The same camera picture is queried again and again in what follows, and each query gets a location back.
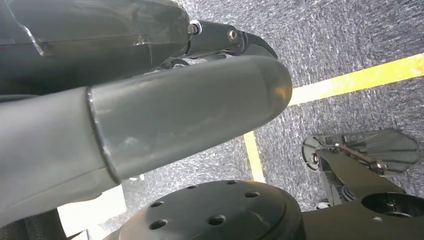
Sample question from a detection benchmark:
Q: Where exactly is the dark ribbed left arm sleeve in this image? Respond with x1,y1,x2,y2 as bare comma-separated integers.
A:
0,209,69,240

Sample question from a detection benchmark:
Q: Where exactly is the white flat floor board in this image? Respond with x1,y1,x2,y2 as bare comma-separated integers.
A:
56,184,128,240

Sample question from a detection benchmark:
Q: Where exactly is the black round leg joint housing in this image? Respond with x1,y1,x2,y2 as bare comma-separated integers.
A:
102,179,306,240

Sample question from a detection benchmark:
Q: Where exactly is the yellow floor tape strip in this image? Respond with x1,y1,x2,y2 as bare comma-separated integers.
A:
243,131,267,184
288,52,424,107

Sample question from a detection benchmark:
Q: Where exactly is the black robot foot plate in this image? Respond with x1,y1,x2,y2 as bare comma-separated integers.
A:
301,129,422,177

